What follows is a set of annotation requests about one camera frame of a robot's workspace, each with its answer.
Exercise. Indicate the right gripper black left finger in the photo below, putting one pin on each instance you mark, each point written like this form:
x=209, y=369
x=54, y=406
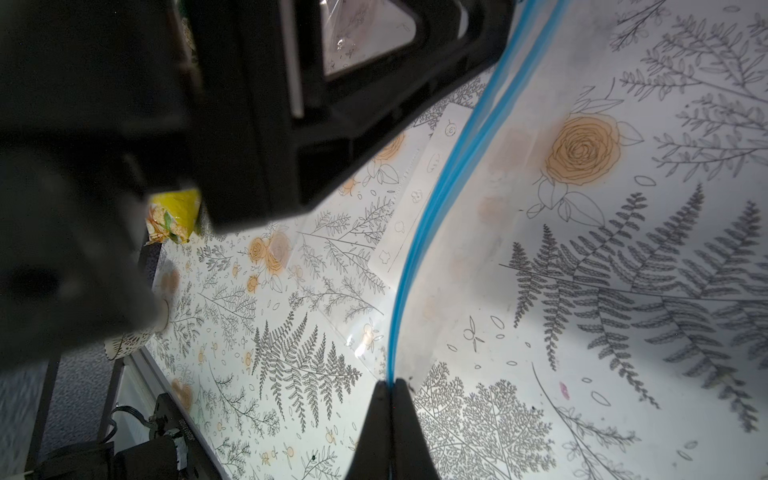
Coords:
x=372, y=456

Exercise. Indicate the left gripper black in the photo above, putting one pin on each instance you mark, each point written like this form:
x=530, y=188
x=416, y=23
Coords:
x=94, y=112

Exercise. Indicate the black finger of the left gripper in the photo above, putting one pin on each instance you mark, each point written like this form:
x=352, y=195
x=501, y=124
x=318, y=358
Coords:
x=272, y=135

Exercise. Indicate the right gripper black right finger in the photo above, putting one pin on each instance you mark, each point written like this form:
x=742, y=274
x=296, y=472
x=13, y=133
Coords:
x=410, y=457

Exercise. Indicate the yellow snack packet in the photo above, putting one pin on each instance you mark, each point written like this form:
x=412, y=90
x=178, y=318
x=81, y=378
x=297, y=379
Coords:
x=172, y=216

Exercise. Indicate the white round strainer bowl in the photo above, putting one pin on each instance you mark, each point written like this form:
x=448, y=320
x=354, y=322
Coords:
x=127, y=343

